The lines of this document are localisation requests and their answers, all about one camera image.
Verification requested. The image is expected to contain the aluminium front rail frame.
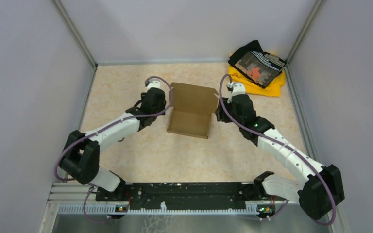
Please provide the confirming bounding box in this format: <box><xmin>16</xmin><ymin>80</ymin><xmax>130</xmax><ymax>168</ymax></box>
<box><xmin>48</xmin><ymin>182</ymin><xmax>285</xmax><ymax>217</ymax></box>

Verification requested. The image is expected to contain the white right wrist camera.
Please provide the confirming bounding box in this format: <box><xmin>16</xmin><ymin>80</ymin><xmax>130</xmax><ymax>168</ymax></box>
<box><xmin>227</xmin><ymin>82</ymin><xmax>246</xmax><ymax>103</ymax></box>

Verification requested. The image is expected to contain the black printed folded shirt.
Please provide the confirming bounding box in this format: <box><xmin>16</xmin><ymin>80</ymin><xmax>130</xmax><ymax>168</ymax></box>
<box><xmin>228</xmin><ymin>40</ymin><xmax>287</xmax><ymax>89</ymax></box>

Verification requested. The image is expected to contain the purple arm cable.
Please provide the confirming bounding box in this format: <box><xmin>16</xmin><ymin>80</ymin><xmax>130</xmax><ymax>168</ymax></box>
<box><xmin>218</xmin><ymin>74</ymin><xmax>338</xmax><ymax>226</ymax></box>
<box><xmin>53</xmin><ymin>76</ymin><xmax>174</xmax><ymax>224</ymax></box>

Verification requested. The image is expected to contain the brown cardboard box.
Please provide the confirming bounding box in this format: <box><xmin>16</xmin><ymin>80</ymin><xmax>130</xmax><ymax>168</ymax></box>
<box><xmin>167</xmin><ymin>82</ymin><xmax>219</xmax><ymax>139</ymax></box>

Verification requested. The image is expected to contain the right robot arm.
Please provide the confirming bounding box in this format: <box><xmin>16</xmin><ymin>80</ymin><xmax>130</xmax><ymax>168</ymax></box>
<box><xmin>216</xmin><ymin>94</ymin><xmax>345</xmax><ymax>224</ymax></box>

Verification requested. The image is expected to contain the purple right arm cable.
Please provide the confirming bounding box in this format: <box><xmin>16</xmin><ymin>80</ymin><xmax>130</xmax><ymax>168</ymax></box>
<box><xmin>218</xmin><ymin>74</ymin><xmax>338</xmax><ymax>226</ymax></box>

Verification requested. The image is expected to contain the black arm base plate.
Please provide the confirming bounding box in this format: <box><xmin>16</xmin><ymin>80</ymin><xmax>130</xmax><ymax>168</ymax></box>
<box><xmin>96</xmin><ymin>182</ymin><xmax>283</xmax><ymax>211</ymax></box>

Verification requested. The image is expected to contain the yellow folded cloth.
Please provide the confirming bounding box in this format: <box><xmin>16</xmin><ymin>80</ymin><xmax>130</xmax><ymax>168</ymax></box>
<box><xmin>228</xmin><ymin>51</ymin><xmax>287</xmax><ymax>97</ymax></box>

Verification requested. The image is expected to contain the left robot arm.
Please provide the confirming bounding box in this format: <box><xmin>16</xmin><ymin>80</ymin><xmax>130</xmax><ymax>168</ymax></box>
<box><xmin>57</xmin><ymin>87</ymin><xmax>166</xmax><ymax>201</ymax></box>

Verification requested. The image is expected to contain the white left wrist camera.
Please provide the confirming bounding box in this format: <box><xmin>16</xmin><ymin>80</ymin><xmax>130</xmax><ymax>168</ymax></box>
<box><xmin>145</xmin><ymin>78</ymin><xmax>161</xmax><ymax>90</ymax></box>

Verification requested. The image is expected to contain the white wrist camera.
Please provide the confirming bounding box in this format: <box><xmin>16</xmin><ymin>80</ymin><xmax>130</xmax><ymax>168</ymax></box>
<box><xmin>227</xmin><ymin>82</ymin><xmax>246</xmax><ymax>103</ymax></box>
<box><xmin>145</xmin><ymin>78</ymin><xmax>161</xmax><ymax>90</ymax></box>

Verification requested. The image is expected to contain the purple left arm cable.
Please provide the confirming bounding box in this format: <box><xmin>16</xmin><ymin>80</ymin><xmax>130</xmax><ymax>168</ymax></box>
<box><xmin>53</xmin><ymin>76</ymin><xmax>174</xmax><ymax>224</ymax></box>

